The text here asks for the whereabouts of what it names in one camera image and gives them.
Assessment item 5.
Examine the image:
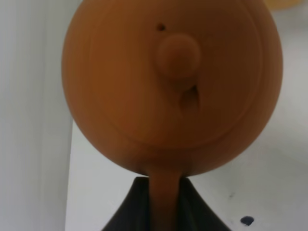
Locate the far orange saucer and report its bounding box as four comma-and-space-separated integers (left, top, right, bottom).
266, 0, 304, 10

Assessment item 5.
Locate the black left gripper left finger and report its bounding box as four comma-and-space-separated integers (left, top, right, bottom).
102, 177, 154, 231

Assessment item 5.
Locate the brown teapot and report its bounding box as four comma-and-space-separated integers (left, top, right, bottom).
62, 0, 283, 231

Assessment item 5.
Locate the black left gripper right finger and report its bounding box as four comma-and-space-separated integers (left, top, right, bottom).
177, 178, 230, 231

